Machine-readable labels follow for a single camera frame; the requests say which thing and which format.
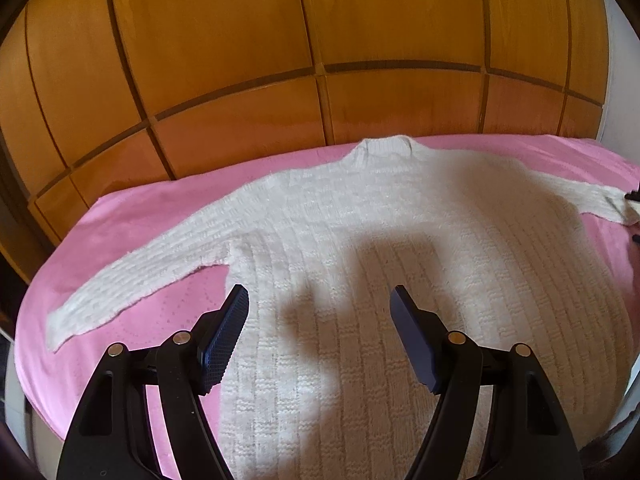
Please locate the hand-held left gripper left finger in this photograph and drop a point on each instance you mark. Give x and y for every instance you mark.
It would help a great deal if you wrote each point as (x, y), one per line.
(226, 332)

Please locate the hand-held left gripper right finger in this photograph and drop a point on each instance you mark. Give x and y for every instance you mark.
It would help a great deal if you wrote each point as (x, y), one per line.
(412, 340)

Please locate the white knit sweater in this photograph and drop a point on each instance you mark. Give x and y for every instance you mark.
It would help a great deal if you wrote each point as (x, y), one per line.
(350, 220)

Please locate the pink blanket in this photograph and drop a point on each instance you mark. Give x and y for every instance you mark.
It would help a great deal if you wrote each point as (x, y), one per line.
(150, 220)

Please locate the wooden wardrobe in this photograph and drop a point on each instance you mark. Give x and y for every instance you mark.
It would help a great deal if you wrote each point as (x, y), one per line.
(225, 35)

